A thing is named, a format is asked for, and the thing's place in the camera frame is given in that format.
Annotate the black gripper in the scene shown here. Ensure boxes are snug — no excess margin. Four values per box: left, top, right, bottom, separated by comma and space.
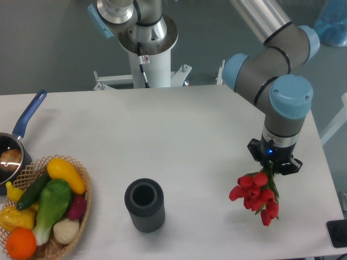
247, 134, 303, 176

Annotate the red tulip bouquet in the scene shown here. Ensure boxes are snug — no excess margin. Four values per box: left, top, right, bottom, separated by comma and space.
229, 163, 279, 226

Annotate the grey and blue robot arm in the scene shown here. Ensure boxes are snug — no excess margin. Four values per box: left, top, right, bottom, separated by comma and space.
87, 1, 319, 175

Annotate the dark grey ribbed vase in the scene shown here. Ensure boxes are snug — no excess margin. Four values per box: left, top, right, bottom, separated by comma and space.
124, 178, 166, 233

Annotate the black device at table edge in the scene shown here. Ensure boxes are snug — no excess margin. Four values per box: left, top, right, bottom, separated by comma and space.
326, 219, 346, 248

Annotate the blue plastic bag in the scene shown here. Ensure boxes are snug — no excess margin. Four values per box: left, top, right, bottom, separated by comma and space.
314, 0, 346, 47

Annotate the purple radish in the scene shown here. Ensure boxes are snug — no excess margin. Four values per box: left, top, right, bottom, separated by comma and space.
67, 195, 87, 220

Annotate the yellow squash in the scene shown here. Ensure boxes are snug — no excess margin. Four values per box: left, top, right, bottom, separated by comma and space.
47, 158, 86, 195

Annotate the white garlic bulb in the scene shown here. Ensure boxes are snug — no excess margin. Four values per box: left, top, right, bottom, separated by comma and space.
53, 218, 80, 244

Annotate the green bok choy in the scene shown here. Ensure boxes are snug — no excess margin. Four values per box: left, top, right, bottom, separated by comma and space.
32, 179, 72, 246

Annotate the woven wicker basket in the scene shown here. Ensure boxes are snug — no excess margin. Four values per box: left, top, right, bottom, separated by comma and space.
1, 155, 92, 259

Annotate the green cucumber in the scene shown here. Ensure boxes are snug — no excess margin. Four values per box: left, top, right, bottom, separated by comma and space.
16, 171, 51, 210

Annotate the yellow banana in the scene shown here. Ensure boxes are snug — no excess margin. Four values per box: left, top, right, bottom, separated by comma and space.
5, 181, 38, 212

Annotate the brown bread roll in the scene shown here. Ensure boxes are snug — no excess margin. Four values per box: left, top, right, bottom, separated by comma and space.
1, 149, 22, 170

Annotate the orange fruit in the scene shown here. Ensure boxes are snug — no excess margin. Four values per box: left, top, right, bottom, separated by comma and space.
6, 228, 36, 259

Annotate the yellow bell pepper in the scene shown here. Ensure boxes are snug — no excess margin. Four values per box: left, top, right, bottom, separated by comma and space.
1, 206, 36, 233

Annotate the white metal frame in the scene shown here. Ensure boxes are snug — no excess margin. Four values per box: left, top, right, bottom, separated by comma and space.
320, 93, 346, 146

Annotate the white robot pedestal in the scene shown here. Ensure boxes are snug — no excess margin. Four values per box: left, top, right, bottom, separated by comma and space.
93, 13, 192, 91

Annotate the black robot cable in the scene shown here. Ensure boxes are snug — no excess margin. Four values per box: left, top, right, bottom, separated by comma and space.
136, 42, 151, 88

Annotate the blue handled saucepan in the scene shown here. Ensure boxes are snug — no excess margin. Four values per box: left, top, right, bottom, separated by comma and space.
1, 90, 47, 196

